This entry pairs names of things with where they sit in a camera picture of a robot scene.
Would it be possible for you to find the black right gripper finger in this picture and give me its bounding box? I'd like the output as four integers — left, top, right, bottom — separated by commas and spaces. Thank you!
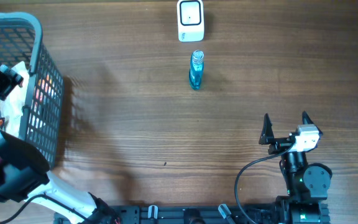
302, 111, 323, 136
259, 113, 274, 145

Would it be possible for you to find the black right camera cable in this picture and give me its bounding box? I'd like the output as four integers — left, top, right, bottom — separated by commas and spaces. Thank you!
234, 142, 295, 224

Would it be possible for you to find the grey plastic mesh basket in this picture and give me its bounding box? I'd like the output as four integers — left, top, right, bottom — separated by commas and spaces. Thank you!
0, 12, 64, 167

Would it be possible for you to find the blue liquid plastic bottle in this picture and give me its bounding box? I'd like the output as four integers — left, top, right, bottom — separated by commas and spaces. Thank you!
189, 50, 204, 90

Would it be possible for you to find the white plastic pouch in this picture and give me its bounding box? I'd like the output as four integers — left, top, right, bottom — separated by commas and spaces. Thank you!
0, 61, 30, 138

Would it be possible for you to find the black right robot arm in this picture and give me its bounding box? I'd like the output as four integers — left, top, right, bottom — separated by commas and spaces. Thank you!
259, 111, 333, 224

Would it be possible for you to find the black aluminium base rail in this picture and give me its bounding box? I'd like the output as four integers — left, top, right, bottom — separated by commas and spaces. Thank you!
53, 203, 331, 224

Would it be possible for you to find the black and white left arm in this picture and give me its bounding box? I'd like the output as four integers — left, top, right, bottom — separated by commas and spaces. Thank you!
0, 67, 121, 223

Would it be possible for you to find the white barcode scanner box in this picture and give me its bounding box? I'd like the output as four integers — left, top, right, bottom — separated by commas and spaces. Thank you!
177, 0, 204, 42

